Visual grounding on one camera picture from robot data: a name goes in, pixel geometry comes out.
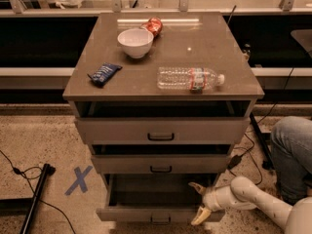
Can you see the blue tape cross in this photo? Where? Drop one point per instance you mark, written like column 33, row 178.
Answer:
column 79, row 181

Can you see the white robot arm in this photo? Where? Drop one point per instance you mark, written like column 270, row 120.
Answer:
column 243, row 194

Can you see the black stand leg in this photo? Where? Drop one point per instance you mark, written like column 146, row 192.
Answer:
column 27, row 206

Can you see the grey drawer cabinet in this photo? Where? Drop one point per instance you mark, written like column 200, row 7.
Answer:
column 187, row 39

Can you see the crushed red soda can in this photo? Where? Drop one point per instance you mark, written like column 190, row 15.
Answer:
column 153, row 25

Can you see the grey drawer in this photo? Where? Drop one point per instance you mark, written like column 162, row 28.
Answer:
column 161, row 130
column 160, row 164
column 154, row 198

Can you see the person leg in jeans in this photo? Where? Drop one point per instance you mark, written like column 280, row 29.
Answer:
column 291, row 150

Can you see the blue snack bag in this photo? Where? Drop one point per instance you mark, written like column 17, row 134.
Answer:
column 104, row 74

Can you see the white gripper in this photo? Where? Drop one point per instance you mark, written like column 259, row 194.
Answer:
column 211, row 200

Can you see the white bowl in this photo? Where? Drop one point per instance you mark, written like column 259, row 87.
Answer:
column 135, row 42

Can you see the clear plastic water bottle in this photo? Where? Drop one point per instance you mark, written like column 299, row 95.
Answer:
column 192, row 79

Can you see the metal railing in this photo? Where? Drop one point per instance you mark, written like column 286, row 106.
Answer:
column 47, row 8

